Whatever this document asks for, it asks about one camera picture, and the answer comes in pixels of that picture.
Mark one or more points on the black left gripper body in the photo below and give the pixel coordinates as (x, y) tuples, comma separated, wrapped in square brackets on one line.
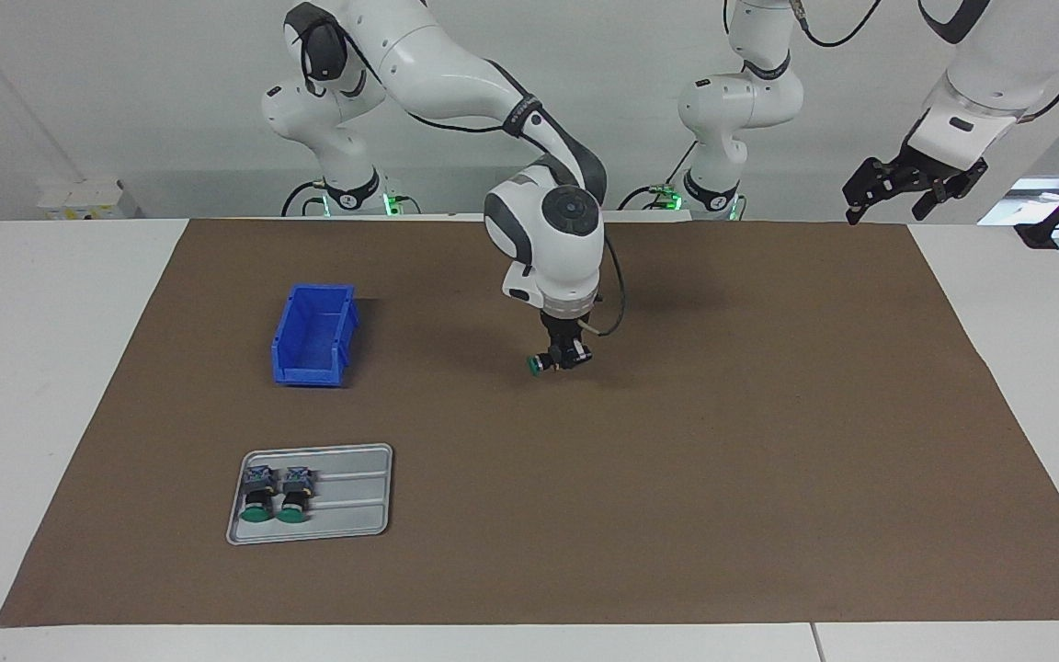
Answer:
[(929, 170)]

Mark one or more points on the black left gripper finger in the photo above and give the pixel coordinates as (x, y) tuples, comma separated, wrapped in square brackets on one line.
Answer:
[(860, 188), (939, 193)]

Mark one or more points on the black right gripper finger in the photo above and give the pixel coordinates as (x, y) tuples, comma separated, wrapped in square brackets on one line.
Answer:
[(555, 357), (582, 354)]

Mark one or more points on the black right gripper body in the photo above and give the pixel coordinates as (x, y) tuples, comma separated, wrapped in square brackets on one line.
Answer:
[(564, 326)]

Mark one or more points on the green push button switch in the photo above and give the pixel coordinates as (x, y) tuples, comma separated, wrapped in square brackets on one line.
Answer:
[(258, 492), (295, 492), (536, 365)]

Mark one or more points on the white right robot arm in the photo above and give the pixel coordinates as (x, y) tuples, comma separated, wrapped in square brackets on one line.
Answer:
[(438, 64)]

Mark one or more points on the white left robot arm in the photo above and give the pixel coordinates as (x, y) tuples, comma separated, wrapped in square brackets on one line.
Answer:
[(741, 101)]

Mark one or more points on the white plastic sheet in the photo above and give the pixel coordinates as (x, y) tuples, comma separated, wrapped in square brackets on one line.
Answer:
[(1026, 198)]

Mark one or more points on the brown paper table mat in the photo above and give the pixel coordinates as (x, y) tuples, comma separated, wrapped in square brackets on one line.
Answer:
[(677, 460)]

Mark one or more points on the blue plastic storage bin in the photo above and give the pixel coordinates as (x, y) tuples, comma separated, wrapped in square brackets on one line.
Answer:
[(313, 331)]

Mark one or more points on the grey metal tray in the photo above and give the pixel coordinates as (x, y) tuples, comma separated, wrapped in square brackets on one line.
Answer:
[(355, 496)]

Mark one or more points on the white cardboard box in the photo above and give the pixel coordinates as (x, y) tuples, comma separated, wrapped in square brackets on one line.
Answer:
[(88, 198)]

